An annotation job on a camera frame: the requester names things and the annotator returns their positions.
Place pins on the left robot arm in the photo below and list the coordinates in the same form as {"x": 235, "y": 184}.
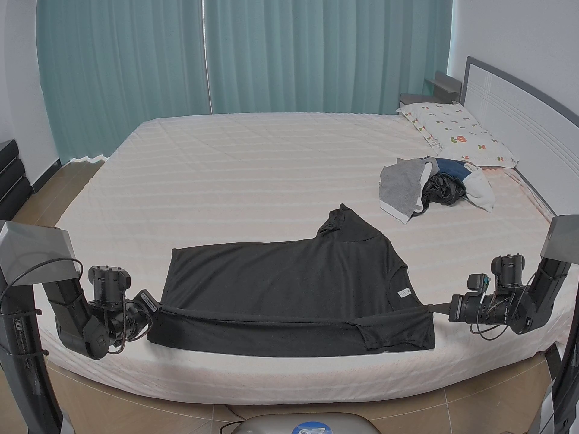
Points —
{"x": 36, "y": 251}

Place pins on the white printed pillow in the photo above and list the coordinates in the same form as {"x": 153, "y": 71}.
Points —
{"x": 457, "y": 127}

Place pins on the blue-green curtain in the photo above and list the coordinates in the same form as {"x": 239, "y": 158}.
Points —
{"x": 325, "y": 43}
{"x": 122, "y": 61}

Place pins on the black chest of drawers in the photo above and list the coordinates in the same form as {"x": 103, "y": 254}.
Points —
{"x": 13, "y": 177}

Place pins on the grey and white garment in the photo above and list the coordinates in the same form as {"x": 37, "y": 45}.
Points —
{"x": 400, "y": 190}

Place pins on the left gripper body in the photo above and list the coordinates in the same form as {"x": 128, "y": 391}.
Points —
{"x": 142, "y": 312}

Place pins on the black shiny garment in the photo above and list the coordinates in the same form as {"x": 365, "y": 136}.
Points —
{"x": 445, "y": 191}

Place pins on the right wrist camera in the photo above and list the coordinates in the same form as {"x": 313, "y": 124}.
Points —
{"x": 475, "y": 284}

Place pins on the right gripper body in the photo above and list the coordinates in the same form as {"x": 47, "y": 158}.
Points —
{"x": 470, "y": 310}

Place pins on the grey bedside table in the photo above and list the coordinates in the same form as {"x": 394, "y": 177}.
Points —
{"x": 443, "y": 83}

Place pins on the black polo shirt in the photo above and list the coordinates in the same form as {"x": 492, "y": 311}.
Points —
{"x": 280, "y": 287}

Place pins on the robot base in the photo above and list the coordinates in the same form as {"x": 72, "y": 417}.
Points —
{"x": 307, "y": 425}

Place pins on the dark blue garment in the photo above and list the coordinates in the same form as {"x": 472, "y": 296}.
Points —
{"x": 454, "y": 167}

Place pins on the bed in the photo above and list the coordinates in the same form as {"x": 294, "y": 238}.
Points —
{"x": 253, "y": 174}

